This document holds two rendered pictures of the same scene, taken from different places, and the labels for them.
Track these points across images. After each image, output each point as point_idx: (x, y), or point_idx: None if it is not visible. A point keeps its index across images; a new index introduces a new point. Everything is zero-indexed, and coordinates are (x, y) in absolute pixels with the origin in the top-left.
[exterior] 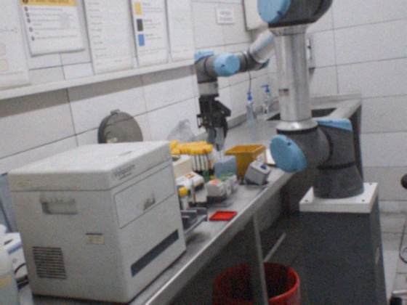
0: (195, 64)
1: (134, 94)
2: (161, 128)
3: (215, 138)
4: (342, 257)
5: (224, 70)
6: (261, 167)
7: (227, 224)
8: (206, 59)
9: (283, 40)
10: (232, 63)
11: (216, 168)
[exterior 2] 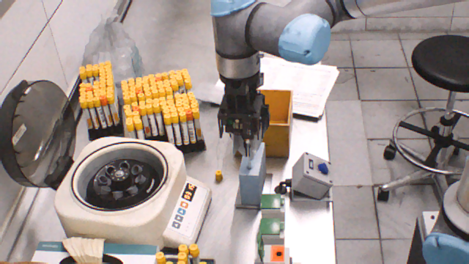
0: (218, 20)
1: (26, 1)
2: (71, 34)
3: (242, 136)
4: None
5: (308, 60)
6: (321, 171)
7: None
8: (250, 19)
9: None
10: (322, 41)
11: (244, 182)
